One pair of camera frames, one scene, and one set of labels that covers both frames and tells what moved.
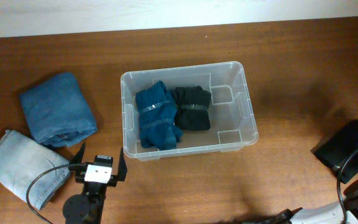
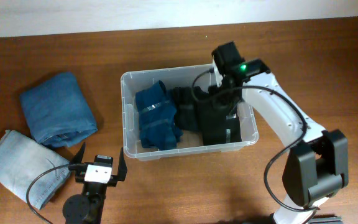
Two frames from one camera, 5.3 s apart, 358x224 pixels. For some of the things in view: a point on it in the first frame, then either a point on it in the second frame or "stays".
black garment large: x=345 y=149 to x=218 y=126
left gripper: x=122 y=170 stays
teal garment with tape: x=158 y=126 stays
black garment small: x=192 y=111 stays
